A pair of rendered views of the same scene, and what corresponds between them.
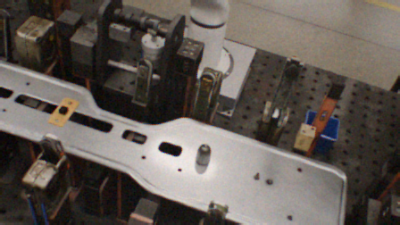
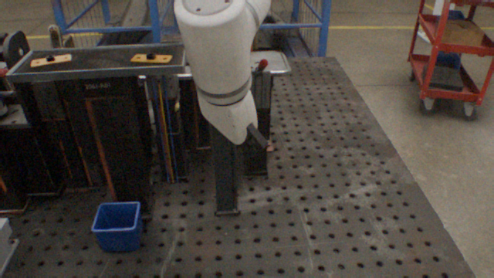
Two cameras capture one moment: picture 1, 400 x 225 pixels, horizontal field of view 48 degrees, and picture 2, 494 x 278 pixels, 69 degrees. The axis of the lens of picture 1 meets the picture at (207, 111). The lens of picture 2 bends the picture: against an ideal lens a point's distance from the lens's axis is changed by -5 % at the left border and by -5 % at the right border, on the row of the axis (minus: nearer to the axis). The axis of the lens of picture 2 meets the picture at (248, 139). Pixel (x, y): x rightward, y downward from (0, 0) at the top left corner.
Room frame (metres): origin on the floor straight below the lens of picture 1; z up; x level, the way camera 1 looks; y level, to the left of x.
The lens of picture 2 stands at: (1.86, 0.63, 1.48)
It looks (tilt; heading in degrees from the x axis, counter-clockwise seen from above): 34 degrees down; 166
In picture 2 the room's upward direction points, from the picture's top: straight up
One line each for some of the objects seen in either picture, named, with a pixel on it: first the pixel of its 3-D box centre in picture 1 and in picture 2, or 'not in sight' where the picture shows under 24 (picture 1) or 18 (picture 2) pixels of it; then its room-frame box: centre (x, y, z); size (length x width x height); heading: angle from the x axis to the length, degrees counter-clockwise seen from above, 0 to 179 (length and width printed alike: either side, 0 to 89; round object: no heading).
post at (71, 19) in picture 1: (75, 74); (83, 131); (0.90, 0.39, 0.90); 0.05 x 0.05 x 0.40; 81
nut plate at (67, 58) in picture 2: not in sight; (51, 59); (1.01, 0.39, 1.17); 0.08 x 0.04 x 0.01; 99
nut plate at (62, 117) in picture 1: (63, 110); not in sight; (0.67, 0.32, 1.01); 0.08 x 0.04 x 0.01; 171
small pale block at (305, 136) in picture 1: (287, 176); not in sight; (0.71, -0.23, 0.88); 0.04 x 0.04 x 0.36; 81
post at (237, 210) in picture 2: not in sight; (224, 143); (1.07, 0.76, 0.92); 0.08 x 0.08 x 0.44; 81
